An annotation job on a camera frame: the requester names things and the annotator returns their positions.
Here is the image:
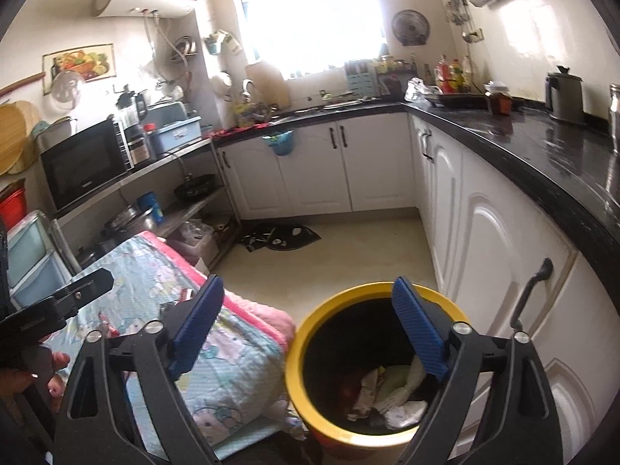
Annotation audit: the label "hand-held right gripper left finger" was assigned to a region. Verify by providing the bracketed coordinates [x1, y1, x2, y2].
[52, 275, 226, 465]

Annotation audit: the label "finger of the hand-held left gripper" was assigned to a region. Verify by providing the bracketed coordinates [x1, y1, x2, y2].
[46, 269, 114, 323]

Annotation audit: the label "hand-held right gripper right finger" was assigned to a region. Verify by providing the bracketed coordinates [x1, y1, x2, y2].
[393, 276, 558, 465]

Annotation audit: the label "white printed plastic bag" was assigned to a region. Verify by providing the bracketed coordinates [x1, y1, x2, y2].
[349, 365, 388, 417]

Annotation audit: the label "trash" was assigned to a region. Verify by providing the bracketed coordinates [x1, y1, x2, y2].
[373, 353, 429, 429]

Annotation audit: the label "red plastic bag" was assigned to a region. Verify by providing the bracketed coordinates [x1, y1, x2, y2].
[336, 373, 369, 410]

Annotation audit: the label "yellow black waste bin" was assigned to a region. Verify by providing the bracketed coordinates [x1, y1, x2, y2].
[285, 281, 473, 449]

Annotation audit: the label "person's left hand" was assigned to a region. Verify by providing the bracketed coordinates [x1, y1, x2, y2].
[0, 345, 71, 400]

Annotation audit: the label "pink blanket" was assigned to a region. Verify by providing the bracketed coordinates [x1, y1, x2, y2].
[140, 230, 296, 350]

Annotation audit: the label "plastic drawer unit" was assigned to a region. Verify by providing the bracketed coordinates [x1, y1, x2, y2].
[7, 210, 73, 308]

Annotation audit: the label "printed cartoon blanket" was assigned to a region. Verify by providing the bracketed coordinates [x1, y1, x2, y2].
[46, 237, 291, 456]

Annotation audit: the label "steel cooking pots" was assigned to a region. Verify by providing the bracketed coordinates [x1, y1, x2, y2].
[99, 203, 158, 248]

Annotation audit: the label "clear plastic box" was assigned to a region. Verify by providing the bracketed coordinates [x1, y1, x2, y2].
[167, 220, 219, 265]

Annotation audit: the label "red plastic basin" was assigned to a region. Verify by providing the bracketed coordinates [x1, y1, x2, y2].
[0, 185, 27, 231]

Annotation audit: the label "blue round container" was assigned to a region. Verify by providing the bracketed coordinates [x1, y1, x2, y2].
[137, 192, 165, 219]

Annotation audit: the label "white kitchen cabinets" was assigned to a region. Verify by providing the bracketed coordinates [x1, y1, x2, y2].
[213, 111, 620, 465]

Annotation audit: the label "black floor mat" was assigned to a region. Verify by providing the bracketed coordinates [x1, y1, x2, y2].
[237, 224, 321, 253]

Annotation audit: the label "black microwave oven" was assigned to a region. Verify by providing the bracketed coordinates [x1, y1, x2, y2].
[39, 115, 134, 211]

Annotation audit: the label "black frying pan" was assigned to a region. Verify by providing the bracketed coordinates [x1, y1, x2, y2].
[173, 173, 217, 202]

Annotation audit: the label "metal shelf rack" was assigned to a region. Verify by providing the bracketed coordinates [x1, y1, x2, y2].
[48, 138, 243, 272]

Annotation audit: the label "round bamboo board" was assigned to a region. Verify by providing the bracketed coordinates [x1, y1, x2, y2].
[0, 101, 44, 175]

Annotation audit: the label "blue plastic dish tub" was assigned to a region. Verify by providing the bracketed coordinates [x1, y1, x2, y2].
[145, 102, 203, 156]

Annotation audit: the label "black blender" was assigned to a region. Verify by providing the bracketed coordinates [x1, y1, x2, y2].
[116, 88, 152, 165]

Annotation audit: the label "red cloth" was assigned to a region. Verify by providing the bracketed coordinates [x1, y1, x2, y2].
[213, 123, 272, 139]

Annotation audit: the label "blue hanging basket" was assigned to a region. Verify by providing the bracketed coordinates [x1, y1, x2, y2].
[262, 131, 296, 157]

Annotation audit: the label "small white fan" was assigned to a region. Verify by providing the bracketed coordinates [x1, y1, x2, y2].
[51, 72, 83, 110]

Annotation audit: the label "black kitchen countertop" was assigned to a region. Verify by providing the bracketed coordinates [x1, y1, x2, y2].
[213, 92, 620, 296]

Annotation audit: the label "clear plastic bag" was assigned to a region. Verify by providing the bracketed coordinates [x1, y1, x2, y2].
[404, 77, 441, 102]

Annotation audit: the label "brown jar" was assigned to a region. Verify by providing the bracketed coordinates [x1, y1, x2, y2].
[484, 82, 513, 116]

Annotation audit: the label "white round container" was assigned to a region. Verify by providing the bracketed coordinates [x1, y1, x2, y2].
[210, 72, 232, 100]

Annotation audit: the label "red sauce bottle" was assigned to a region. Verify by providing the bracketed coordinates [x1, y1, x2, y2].
[435, 55, 451, 94]

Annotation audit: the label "beige cutting board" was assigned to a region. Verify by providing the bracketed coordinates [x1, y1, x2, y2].
[245, 61, 291, 112]

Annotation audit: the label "green knife rack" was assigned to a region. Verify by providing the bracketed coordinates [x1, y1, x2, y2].
[345, 60, 379, 95]

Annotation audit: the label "grey metal kettle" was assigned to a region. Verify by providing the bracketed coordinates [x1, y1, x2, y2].
[545, 65, 587, 124]

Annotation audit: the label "hanging kitchen utensils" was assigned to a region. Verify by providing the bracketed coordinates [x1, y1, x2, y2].
[446, 0, 478, 42]

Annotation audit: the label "bright kitchen window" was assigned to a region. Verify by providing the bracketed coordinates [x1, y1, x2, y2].
[237, 0, 388, 81]

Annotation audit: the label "fruit wall poster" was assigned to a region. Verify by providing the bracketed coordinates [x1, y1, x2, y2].
[43, 43, 116, 95]

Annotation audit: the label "coiled metal hose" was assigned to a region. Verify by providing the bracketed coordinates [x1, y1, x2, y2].
[169, 35, 199, 59]

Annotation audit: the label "dark wall fan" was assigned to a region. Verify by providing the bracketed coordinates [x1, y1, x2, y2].
[391, 9, 432, 47]

